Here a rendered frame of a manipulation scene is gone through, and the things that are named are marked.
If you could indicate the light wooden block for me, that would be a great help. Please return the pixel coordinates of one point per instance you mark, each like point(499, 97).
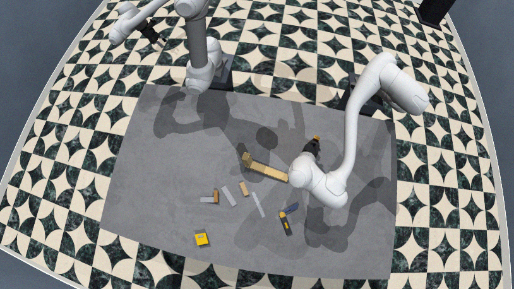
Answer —
point(243, 187)

